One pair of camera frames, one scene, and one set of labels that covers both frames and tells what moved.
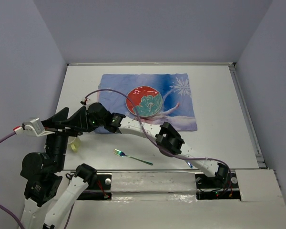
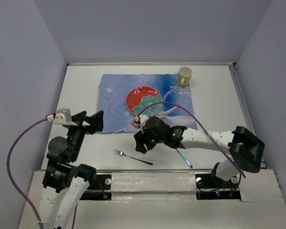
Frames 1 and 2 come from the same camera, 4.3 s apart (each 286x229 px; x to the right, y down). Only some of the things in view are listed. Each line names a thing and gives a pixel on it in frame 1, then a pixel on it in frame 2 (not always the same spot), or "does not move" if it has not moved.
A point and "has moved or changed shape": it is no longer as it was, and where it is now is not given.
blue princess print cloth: [177, 107] does not move
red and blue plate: [148, 100] does not move
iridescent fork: [123, 154] does not move
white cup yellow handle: [75, 143] has moved or changed shape
